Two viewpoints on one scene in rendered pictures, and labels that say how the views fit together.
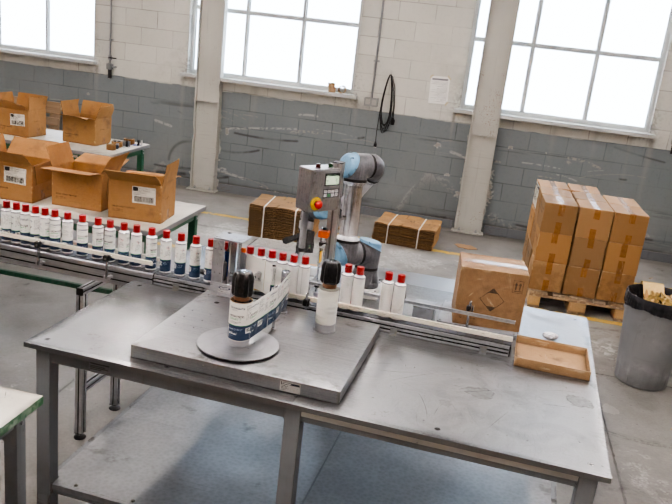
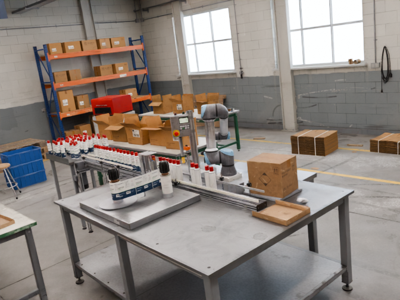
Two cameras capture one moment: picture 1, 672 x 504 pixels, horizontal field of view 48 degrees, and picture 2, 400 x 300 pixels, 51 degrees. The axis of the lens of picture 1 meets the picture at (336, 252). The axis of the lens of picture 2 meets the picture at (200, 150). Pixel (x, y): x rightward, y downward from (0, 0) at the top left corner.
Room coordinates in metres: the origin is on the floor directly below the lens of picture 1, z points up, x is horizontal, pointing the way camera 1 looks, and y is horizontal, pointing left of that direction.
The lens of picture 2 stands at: (0.46, -2.21, 2.02)
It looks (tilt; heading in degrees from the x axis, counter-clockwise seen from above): 14 degrees down; 37
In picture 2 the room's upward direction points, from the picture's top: 7 degrees counter-clockwise
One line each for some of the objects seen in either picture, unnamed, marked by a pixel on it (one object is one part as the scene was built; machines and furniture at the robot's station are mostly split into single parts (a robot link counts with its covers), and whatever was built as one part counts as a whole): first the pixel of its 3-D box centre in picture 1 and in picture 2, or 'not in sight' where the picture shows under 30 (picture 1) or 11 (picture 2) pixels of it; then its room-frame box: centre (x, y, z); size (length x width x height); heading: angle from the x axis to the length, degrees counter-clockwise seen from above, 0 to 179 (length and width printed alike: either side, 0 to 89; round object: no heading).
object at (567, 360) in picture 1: (551, 356); (280, 211); (2.94, -0.95, 0.85); 0.30 x 0.26 x 0.04; 77
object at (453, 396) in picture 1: (345, 330); (190, 197); (3.04, -0.08, 0.82); 2.10 x 1.50 x 0.02; 77
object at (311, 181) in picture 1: (319, 188); (180, 125); (3.27, 0.11, 1.38); 0.17 x 0.10 x 0.19; 132
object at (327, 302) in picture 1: (328, 295); (165, 178); (2.87, 0.01, 1.03); 0.09 x 0.09 x 0.30
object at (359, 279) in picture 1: (358, 288); (197, 175); (3.13, -0.12, 0.98); 0.05 x 0.05 x 0.20
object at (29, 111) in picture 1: (19, 114); (181, 104); (6.97, 3.06, 0.97); 0.42 x 0.39 x 0.37; 167
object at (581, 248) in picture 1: (578, 244); not in sight; (6.53, -2.14, 0.45); 1.20 x 0.84 x 0.89; 171
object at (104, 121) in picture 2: not in sight; (109, 126); (4.97, 2.96, 0.97); 0.45 x 0.40 x 0.37; 171
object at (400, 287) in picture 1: (398, 296); (212, 178); (3.09, -0.29, 0.98); 0.05 x 0.05 x 0.20
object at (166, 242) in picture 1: (165, 251); (137, 162); (3.34, 0.79, 0.98); 0.05 x 0.05 x 0.20
